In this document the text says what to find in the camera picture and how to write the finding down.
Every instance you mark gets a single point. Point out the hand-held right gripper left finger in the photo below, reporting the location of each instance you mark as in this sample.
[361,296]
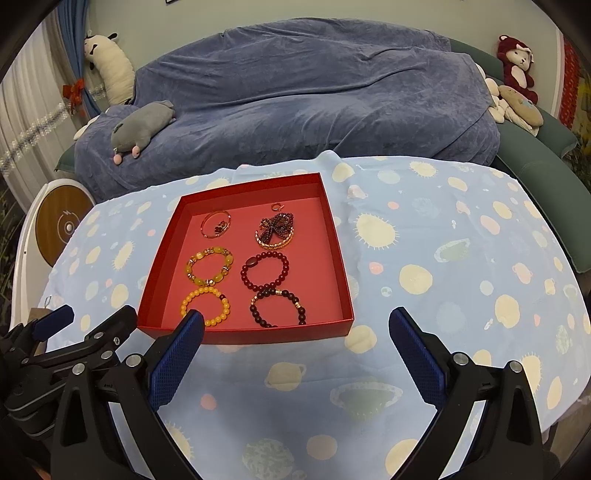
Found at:
[178,360]

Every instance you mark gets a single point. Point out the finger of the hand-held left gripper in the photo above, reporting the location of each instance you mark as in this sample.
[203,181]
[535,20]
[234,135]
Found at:
[55,319]
[111,337]

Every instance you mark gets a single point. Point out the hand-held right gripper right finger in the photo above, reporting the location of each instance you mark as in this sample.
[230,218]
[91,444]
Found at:
[415,360]

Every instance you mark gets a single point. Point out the red cardboard box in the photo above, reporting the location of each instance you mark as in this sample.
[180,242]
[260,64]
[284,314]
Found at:
[240,217]

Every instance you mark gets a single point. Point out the white device with wooden disc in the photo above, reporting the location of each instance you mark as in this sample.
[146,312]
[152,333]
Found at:
[60,221]

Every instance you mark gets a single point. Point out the blue planet print tablecloth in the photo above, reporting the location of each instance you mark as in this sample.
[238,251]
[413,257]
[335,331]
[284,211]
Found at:
[415,230]

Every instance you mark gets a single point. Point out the thin red bangle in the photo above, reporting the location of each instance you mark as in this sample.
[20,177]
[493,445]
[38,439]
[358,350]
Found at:
[203,227]

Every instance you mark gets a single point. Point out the white curtain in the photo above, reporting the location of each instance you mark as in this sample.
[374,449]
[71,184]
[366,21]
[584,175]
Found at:
[27,120]

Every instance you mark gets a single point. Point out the grey mole plush toy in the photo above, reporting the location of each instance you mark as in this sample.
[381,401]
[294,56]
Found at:
[143,122]

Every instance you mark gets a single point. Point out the green sofa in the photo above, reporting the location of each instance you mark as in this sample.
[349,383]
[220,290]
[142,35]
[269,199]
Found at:
[531,170]

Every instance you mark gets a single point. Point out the red ribbon bow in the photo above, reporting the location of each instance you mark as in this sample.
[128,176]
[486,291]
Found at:
[74,90]

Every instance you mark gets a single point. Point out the white cow plush toy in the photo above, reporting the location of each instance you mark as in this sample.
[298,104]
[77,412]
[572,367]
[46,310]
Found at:
[115,69]

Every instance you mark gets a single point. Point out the green plant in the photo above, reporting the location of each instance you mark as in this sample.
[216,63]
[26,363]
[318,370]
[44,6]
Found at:
[582,157]

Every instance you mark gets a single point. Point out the beige plush toy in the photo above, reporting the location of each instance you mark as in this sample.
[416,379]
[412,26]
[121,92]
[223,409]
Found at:
[521,106]

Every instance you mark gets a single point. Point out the blue sofa blanket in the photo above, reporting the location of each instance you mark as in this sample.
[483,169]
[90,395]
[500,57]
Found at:
[300,92]

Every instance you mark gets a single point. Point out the blue curtain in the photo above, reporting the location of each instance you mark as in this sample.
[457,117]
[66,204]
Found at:
[79,23]

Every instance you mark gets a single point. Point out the red monkey plush toy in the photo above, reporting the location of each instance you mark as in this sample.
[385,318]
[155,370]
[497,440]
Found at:
[517,55]

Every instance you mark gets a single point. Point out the red patterned wall hanging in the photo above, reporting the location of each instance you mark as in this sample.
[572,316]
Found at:
[572,92]

